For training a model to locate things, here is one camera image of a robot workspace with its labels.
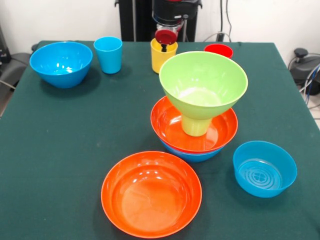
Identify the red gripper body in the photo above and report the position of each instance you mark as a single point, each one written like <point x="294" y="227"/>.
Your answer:
<point x="165" y="37"/>

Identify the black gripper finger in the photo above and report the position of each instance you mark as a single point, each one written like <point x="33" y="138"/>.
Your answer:
<point x="164" y="48"/>

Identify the yellow cup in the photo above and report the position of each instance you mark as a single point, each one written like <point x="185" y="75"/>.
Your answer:
<point x="158" y="60"/>

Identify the green bowl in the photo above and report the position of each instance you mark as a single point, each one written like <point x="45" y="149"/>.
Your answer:
<point x="202" y="75"/>

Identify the orange bowl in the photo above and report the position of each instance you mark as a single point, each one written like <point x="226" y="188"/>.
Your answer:
<point x="150" y="200"/>
<point x="170" y="125"/>

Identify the lime green cup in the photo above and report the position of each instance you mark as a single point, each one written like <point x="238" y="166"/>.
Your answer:
<point x="196" y="127"/>

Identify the large blue bowl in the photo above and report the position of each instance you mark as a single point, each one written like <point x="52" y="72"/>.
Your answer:
<point x="61" y="60"/>
<point x="197" y="156"/>

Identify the small blue bowl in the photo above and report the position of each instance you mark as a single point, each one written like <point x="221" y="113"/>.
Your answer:
<point x="265" y="172"/>

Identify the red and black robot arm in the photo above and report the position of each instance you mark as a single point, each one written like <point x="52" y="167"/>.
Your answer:
<point x="175" y="11"/>

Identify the red cup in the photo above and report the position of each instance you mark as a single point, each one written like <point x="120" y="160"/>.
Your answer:
<point x="220" y="50"/>

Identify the light blue cup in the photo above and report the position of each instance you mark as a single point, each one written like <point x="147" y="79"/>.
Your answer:
<point x="108" y="60"/>

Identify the dark green tablecloth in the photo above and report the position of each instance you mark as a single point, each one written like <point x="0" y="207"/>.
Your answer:
<point x="75" y="125"/>

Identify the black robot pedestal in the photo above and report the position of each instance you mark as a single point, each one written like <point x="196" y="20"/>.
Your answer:
<point x="135" y="20"/>

